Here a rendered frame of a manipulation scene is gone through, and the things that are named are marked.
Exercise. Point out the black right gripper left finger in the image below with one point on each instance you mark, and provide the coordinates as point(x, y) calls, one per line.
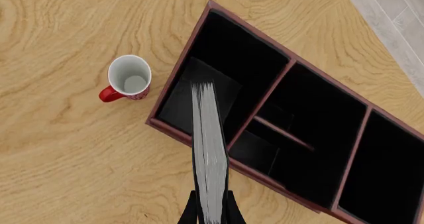
point(189, 212)

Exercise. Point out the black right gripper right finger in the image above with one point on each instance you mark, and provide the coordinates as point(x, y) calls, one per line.
point(236, 212)

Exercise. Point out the black book with grey pages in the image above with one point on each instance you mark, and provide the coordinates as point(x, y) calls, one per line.
point(208, 159)

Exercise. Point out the red-brown desk caddy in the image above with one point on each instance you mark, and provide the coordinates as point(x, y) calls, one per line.
point(298, 114)

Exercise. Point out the red mug with white inside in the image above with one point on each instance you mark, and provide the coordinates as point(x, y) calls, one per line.
point(130, 78)

